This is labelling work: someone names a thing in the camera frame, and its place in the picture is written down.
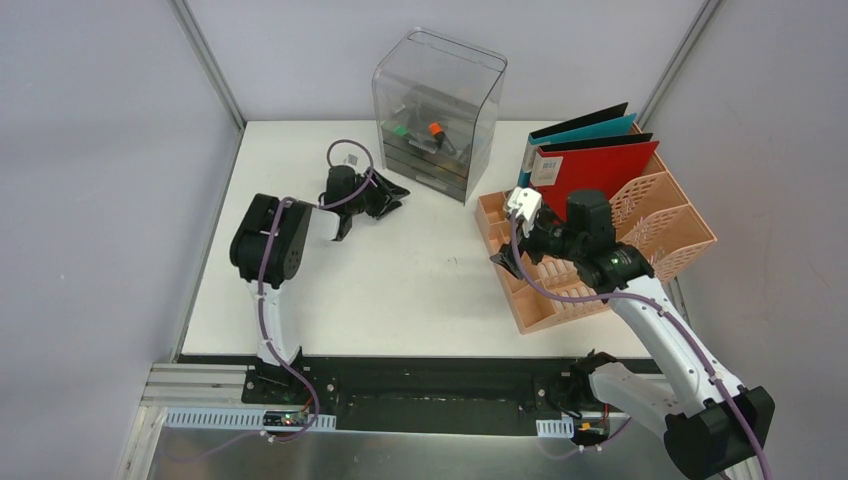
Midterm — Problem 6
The teal notebook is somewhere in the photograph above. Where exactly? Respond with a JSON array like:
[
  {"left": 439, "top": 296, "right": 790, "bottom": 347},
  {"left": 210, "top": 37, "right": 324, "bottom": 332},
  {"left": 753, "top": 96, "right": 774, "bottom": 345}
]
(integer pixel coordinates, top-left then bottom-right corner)
[{"left": 517, "top": 102, "right": 637, "bottom": 187}]

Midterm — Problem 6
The aluminium frame rail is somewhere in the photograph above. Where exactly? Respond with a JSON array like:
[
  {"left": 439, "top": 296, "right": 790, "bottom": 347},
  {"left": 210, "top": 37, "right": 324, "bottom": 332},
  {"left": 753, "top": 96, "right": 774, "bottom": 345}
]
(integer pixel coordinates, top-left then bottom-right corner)
[{"left": 140, "top": 362, "right": 739, "bottom": 421}]

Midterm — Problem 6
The clear drawer organizer box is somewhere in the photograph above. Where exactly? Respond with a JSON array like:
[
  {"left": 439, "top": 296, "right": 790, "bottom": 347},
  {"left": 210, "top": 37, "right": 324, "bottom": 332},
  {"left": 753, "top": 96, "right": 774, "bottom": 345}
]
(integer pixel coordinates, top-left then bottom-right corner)
[{"left": 371, "top": 27, "right": 508, "bottom": 203}]

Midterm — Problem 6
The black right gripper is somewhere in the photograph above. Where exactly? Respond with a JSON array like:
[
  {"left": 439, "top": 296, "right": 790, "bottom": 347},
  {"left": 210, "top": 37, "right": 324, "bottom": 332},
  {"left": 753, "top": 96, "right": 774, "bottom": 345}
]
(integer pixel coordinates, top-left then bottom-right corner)
[{"left": 490, "top": 206, "right": 584, "bottom": 280}]

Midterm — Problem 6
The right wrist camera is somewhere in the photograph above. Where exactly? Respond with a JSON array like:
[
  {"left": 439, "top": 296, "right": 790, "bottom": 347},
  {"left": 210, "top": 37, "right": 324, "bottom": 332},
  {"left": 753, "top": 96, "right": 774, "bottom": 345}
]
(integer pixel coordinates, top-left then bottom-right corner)
[{"left": 504, "top": 186, "right": 543, "bottom": 237}]

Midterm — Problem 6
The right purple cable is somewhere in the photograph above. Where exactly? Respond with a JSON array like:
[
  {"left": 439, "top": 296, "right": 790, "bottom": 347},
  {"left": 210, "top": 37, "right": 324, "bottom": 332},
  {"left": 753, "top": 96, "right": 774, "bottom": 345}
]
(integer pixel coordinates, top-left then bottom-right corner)
[{"left": 508, "top": 215, "right": 775, "bottom": 480}]

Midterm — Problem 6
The green tip black highlighter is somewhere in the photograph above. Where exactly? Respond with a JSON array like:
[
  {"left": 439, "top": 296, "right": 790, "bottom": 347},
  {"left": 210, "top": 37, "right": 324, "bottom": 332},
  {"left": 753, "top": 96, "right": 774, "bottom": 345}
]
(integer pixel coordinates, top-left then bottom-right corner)
[{"left": 392, "top": 124, "right": 438, "bottom": 154}]

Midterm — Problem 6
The red notebook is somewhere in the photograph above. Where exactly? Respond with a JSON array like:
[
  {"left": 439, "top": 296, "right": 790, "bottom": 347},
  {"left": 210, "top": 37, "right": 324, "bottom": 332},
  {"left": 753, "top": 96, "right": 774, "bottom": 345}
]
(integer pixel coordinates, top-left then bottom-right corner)
[{"left": 529, "top": 133, "right": 659, "bottom": 220}]

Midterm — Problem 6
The peach plastic desk organizer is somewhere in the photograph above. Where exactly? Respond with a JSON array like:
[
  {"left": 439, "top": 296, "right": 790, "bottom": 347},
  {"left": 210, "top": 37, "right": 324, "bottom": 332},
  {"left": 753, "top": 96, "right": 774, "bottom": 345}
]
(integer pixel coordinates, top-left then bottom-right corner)
[{"left": 476, "top": 151, "right": 716, "bottom": 334}]

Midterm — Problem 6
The orange tip black highlighter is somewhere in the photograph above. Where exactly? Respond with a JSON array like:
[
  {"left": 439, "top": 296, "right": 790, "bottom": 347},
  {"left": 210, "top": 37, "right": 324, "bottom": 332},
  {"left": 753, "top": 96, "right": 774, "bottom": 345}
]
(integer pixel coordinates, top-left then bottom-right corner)
[{"left": 428, "top": 122, "right": 457, "bottom": 155}]

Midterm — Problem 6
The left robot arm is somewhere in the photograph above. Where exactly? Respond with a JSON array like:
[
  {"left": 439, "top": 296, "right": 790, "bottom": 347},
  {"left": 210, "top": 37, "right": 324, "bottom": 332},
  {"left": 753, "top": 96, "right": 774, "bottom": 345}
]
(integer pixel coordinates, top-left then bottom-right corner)
[{"left": 229, "top": 166, "right": 410, "bottom": 405}]

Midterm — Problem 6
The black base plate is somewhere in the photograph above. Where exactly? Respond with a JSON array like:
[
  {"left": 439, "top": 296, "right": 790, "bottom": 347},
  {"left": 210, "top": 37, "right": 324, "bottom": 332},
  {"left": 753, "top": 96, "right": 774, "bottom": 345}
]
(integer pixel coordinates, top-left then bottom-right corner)
[{"left": 241, "top": 356, "right": 615, "bottom": 436}]

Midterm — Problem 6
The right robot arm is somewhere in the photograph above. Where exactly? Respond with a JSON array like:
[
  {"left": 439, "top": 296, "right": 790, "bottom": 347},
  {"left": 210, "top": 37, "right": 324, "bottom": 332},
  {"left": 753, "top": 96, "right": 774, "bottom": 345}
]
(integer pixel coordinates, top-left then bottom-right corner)
[{"left": 490, "top": 187, "right": 775, "bottom": 479}]

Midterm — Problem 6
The left circuit board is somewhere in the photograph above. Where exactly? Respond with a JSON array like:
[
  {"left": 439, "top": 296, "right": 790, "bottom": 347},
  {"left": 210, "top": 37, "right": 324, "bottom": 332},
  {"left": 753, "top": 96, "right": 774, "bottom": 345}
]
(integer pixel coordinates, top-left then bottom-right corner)
[{"left": 262, "top": 410, "right": 311, "bottom": 428}]

